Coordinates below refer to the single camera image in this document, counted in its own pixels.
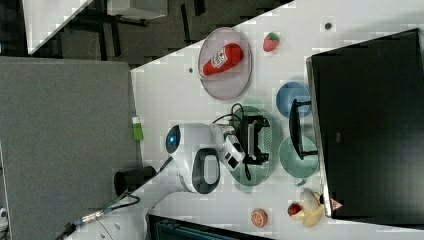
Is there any peeled toy banana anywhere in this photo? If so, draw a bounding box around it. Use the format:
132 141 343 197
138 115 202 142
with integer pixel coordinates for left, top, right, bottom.
290 188 325 228

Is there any green bottle white cap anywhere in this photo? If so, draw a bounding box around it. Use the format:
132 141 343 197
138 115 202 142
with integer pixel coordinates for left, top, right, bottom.
132 116 144 141

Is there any black cylindrical container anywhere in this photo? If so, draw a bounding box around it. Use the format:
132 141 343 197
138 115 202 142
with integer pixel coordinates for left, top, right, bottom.
114 166 156 196

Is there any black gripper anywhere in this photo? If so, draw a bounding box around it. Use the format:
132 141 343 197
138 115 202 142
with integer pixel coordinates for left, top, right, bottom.
240 115 270 164

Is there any black toaster oven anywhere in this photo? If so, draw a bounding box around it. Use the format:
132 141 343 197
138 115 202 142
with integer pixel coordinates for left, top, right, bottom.
306 28 424 229

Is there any green mug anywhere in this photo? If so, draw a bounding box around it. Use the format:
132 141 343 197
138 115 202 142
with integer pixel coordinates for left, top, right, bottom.
279 137 319 187

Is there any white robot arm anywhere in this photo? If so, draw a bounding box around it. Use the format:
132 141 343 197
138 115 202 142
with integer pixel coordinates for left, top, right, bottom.
64 113 272 240

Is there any red ketchup bottle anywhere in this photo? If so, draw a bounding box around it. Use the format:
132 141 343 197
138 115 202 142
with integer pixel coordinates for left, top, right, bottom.
201 43 244 77

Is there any small red toy fruit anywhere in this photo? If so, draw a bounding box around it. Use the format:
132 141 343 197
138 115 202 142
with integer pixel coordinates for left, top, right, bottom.
287 202 302 216

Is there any toy orange half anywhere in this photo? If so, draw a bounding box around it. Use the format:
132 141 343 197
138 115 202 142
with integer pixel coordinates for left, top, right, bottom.
251 209 268 228

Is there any purple round plate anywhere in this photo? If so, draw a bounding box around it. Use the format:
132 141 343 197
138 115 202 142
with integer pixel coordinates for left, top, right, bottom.
198 27 252 100

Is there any blue cup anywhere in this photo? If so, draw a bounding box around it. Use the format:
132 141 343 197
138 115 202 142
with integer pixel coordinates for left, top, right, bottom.
276 82 310 118

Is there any red toy strawberry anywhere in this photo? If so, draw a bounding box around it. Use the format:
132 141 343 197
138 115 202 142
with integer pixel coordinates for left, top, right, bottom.
263 33 280 52

